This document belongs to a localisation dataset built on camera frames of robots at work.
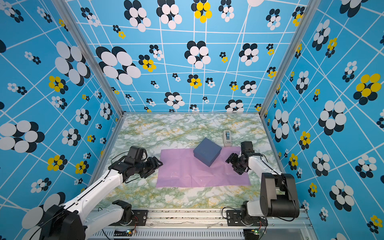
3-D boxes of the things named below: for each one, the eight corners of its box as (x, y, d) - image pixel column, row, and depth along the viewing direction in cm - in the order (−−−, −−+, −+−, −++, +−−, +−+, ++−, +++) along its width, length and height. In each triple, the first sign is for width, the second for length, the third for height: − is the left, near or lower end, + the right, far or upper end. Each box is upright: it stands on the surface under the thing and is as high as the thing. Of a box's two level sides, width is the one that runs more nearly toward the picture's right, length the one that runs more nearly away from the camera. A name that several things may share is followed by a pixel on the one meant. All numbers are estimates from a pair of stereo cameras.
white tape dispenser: (224, 146, 103) (225, 142, 99) (222, 134, 109) (223, 130, 106) (231, 146, 103) (233, 142, 99) (229, 134, 109) (230, 130, 106)
